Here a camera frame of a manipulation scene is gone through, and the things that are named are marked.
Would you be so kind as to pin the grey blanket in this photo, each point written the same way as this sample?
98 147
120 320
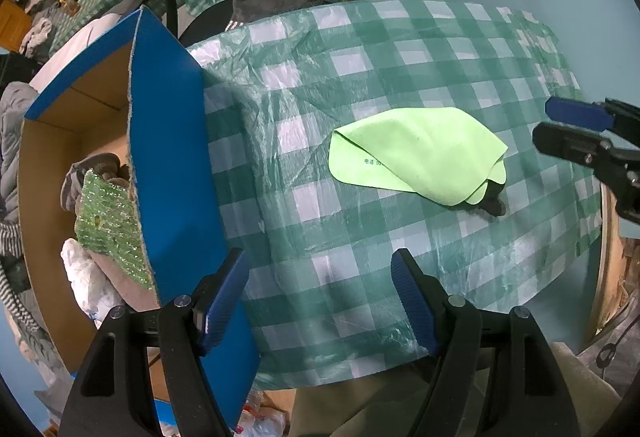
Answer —
40 367

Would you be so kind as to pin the large white sock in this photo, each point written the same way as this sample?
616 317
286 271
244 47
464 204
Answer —
85 272

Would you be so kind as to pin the wooden hoop frame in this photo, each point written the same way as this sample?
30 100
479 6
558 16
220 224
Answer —
607 267

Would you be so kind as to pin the grey quilted jacket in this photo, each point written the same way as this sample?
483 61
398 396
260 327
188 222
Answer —
12 127

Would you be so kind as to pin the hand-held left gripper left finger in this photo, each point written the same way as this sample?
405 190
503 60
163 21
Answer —
222 304

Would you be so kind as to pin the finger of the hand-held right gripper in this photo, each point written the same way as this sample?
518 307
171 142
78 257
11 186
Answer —
570 142
575 113

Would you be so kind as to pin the grey white clothes pile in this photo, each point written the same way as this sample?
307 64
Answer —
37 34

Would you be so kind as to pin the person's olive trousers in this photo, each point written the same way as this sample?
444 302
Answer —
360 407

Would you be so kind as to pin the light green microfibre cloth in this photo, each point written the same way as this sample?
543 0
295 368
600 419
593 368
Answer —
425 152

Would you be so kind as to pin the grey white striped cloth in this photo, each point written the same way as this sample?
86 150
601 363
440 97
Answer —
10 287

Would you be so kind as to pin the blue cardboard box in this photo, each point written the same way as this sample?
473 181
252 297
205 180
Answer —
170 142

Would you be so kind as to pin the dark sock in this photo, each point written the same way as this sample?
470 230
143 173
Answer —
492 204

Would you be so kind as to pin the crumpled clear plastic wrappers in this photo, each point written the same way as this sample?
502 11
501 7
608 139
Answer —
260 417

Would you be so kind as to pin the green checkered tablecloth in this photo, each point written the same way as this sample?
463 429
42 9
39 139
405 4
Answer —
350 242

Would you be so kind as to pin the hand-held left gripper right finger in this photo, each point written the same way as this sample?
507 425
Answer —
415 304

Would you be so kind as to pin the amber bottle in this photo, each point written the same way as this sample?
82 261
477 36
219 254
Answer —
70 7

